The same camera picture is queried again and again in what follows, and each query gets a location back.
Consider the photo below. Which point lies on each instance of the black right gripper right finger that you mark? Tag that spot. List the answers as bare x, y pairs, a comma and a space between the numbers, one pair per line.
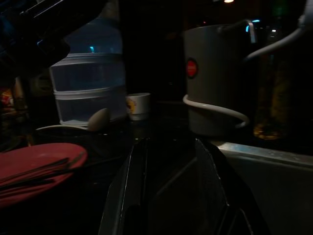
215, 186

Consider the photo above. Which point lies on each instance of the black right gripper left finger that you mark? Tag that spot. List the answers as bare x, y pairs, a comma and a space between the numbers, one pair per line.
127, 183

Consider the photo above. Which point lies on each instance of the steel kitchen sink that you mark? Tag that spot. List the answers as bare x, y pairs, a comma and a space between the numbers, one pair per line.
269, 183

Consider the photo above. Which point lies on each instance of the white stacked food container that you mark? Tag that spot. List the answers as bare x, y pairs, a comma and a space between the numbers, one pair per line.
85, 73

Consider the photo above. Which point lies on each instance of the white printed cup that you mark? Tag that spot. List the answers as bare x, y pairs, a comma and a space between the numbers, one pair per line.
139, 105

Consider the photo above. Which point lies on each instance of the pink plate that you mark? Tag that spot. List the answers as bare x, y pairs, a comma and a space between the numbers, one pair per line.
36, 153

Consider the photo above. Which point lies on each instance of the yellow oil bottle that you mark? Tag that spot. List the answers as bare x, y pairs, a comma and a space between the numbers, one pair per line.
269, 98

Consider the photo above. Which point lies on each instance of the grey electric kettle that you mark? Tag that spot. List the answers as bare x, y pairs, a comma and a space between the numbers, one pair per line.
215, 73

